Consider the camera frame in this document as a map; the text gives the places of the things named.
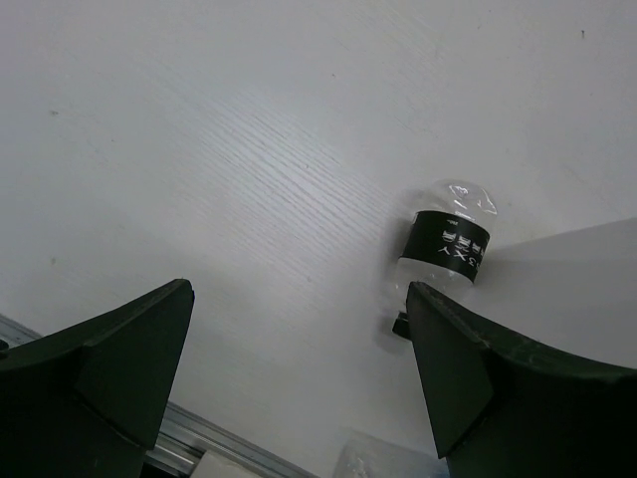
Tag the white translucent plastic bin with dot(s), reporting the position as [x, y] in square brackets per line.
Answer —
[574, 291]

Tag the aluminium table edge rail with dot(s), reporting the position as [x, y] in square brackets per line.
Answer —
[185, 439]

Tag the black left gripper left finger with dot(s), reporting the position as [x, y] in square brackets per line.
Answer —
[88, 401]

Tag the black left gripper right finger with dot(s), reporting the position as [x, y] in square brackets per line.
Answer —
[501, 404]

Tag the black label small bottle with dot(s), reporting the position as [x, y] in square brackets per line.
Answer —
[447, 240]

